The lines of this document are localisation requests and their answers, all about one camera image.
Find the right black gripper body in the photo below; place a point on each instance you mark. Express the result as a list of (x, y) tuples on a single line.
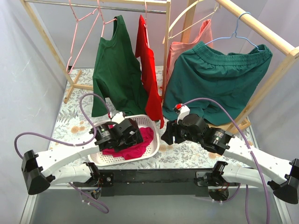
[(173, 131)]

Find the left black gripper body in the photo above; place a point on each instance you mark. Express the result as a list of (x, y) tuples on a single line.
[(134, 131)]

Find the magenta t shirt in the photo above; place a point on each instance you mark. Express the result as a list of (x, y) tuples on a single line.
[(135, 151)]

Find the pink wire hanger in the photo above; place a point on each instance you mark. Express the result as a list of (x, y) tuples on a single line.
[(84, 24)]

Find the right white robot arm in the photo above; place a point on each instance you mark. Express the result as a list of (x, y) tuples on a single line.
[(281, 175)]

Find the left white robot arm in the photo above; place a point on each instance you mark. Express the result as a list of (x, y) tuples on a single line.
[(43, 169)]

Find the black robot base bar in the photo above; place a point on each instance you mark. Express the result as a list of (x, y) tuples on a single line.
[(160, 182)]

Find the red t shirt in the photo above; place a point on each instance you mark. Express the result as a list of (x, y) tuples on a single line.
[(153, 107)]

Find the dark green t shirt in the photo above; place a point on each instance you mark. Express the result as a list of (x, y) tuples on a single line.
[(117, 74)]

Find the cream wooden hanger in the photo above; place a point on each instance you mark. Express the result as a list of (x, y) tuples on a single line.
[(189, 13)]

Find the pink hanger under red shirt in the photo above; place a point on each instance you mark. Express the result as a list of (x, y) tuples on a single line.
[(145, 25)]

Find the pink hanger under green shirt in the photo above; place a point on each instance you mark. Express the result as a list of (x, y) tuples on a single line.
[(103, 21)]

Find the white perforated plastic basket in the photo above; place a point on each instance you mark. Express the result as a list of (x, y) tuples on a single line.
[(107, 160)]

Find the floral table cloth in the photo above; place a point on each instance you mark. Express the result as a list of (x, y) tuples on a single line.
[(71, 125)]

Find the teal green shorts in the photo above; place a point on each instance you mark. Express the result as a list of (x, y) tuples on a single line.
[(217, 87)]

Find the salmon pink garment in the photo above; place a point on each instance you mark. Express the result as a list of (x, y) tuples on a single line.
[(177, 48)]

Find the right wooden clothes rack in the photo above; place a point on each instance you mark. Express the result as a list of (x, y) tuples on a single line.
[(240, 24)]

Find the wooden clothes rack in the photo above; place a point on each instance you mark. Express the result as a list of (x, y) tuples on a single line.
[(240, 24), (55, 23)]

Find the left wooden clothes rack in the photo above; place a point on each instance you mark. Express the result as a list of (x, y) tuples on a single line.
[(55, 23)]

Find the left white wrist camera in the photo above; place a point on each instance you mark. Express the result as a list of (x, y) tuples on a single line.
[(117, 118)]

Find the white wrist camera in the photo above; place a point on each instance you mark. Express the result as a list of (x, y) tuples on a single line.
[(182, 111), (117, 118)]

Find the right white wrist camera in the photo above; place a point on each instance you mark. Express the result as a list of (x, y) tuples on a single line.
[(182, 111)]

